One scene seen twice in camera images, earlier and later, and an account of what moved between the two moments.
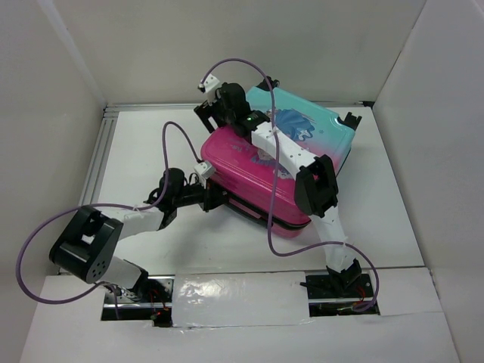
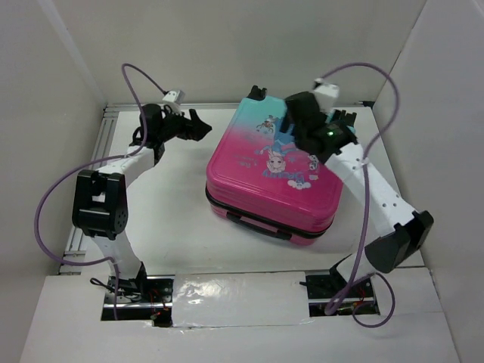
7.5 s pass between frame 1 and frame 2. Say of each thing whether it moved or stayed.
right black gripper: moved
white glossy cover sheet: stayed
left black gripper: moved
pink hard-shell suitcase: stayed
